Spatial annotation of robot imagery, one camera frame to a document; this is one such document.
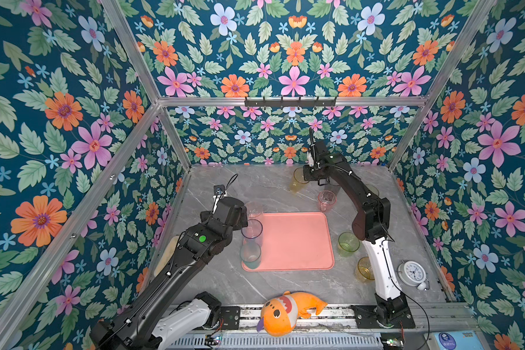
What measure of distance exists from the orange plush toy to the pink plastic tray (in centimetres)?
13

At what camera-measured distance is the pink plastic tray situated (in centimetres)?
87

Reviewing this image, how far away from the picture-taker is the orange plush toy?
2.21ft
